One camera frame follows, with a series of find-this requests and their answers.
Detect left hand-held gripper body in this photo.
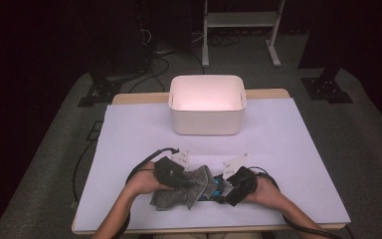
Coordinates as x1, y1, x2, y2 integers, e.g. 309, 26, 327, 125
153, 149, 193, 189

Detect person's right hand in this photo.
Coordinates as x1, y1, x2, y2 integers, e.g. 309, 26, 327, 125
245, 175, 280, 204

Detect black floor cables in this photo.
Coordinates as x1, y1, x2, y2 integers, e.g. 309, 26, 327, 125
127, 28, 207, 94

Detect thin black floor cable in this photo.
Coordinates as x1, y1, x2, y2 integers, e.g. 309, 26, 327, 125
73, 120, 104, 203

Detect grey fluffy cloth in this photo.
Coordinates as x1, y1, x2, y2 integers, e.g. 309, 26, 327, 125
149, 164, 218, 212

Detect white paper sheet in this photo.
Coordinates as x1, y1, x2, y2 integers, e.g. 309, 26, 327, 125
74, 98, 351, 233

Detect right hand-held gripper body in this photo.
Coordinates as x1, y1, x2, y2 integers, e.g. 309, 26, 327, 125
222, 152, 258, 207

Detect white storage box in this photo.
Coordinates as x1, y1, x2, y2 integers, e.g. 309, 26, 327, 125
168, 74, 248, 136

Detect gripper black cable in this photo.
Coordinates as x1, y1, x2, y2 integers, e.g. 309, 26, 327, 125
248, 165, 356, 239
110, 147, 180, 239

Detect white metal stand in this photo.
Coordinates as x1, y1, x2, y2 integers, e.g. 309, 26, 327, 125
201, 0, 287, 69

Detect black stand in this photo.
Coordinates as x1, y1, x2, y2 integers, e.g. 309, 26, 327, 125
77, 59, 123, 108
297, 0, 354, 105

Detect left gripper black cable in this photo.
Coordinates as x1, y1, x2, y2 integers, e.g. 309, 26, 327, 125
110, 147, 180, 239

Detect person's left hand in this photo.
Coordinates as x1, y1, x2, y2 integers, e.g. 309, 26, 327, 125
125, 161, 173, 196

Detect blue toy car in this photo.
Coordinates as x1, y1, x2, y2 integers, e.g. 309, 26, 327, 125
197, 174, 228, 202

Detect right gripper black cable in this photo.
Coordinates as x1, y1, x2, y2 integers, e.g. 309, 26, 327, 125
248, 165, 356, 239

